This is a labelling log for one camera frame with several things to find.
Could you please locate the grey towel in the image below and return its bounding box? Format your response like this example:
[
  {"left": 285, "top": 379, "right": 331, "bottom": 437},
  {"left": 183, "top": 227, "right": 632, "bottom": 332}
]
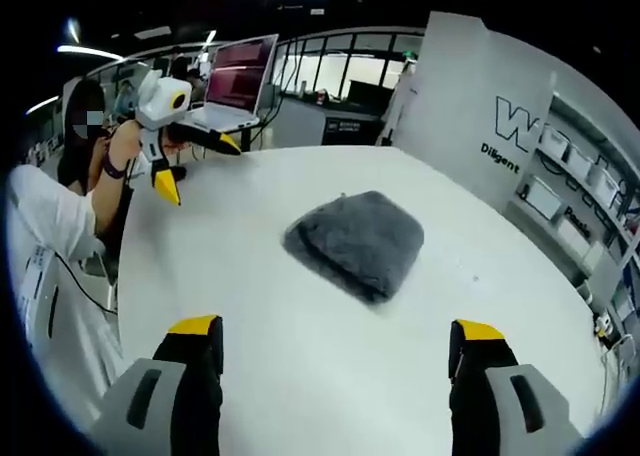
[{"left": 282, "top": 190, "right": 426, "bottom": 306}]

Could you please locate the white open laptop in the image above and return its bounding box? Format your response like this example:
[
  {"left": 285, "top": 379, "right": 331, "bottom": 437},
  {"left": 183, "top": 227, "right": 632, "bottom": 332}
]
[{"left": 191, "top": 33, "right": 280, "bottom": 133}]

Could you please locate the person's left hand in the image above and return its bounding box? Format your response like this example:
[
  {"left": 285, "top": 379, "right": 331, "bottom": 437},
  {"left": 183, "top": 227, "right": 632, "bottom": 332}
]
[{"left": 106, "top": 118, "right": 145, "bottom": 169}]

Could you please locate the dark wristband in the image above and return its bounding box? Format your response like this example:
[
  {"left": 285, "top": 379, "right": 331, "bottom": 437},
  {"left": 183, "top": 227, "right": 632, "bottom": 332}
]
[{"left": 101, "top": 156, "right": 130, "bottom": 180}]

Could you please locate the grey cabinet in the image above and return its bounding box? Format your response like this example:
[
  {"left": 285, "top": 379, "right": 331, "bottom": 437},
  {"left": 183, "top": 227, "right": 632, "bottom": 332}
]
[{"left": 268, "top": 97, "right": 327, "bottom": 150}]

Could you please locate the small white device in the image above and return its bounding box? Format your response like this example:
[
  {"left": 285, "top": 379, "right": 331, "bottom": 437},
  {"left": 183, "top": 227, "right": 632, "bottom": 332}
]
[{"left": 592, "top": 309, "right": 615, "bottom": 340}]

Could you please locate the person's white shirt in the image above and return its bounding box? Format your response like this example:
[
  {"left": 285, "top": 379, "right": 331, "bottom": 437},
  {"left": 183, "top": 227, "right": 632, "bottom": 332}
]
[{"left": 6, "top": 164, "right": 127, "bottom": 427}]

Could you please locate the black monitor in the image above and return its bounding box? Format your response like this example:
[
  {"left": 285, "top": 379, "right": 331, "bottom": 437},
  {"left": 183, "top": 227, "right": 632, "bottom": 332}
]
[{"left": 347, "top": 78, "right": 397, "bottom": 108}]

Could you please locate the grey shelf unit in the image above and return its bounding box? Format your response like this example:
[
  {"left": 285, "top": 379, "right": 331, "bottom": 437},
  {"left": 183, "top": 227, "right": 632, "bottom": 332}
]
[{"left": 503, "top": 89, "right": 640, "bottom": 362}]

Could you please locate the white storage box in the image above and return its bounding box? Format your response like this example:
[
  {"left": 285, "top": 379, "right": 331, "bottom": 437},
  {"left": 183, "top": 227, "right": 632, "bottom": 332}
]
[
  {"left": 588, "top": 164, "right": 622, "bottom": 209},
  {"left": 566, "top": 142, "right": 597, "bottom": 179},
  {"left": 524, "top": 174, "right": 565, "bottom": 223},
  {"left": 541, "top": 124, "right": 572, "bottom": 161}
]

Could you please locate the white lettered partition panel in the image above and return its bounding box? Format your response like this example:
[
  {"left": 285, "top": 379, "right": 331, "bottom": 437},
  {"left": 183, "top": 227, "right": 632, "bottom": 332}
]
[{"left": 391, "top": 10, "right": 557, "bottom": 213}]

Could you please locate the black cable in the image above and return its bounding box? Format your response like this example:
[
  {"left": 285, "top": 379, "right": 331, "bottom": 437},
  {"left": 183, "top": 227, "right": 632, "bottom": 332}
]
[{"left": 52, "top": 249, "right": 119, "bottom": 317}]

